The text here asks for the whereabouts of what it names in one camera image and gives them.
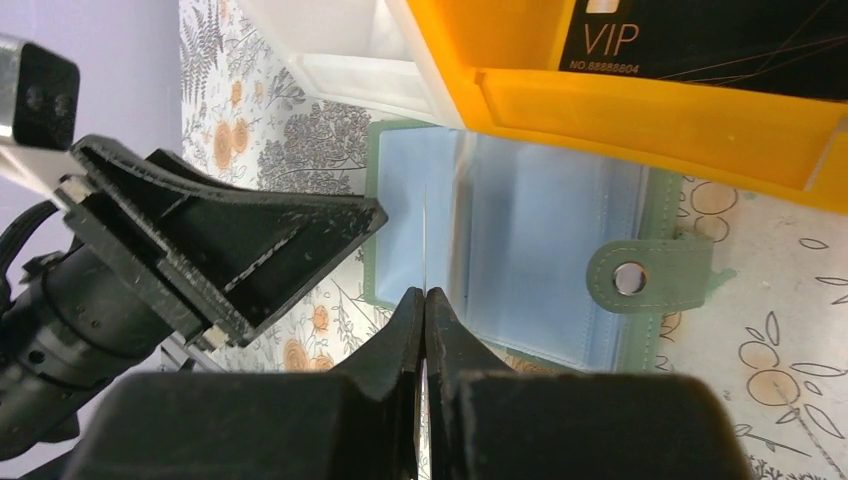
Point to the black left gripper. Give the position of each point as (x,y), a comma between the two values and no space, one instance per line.
(159,248)

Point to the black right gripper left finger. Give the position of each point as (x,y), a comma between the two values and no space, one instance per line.
(358,420)

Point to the yellow plastic divided bin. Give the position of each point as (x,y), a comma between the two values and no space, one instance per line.
(499,60)

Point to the green card holder wallet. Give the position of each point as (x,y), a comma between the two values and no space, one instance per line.
(564,257)

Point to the white plastic bin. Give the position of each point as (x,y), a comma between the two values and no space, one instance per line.
(364,53)

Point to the black credit card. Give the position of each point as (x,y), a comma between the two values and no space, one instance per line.
(792,48)

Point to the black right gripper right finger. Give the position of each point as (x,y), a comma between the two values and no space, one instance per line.
(489,421)

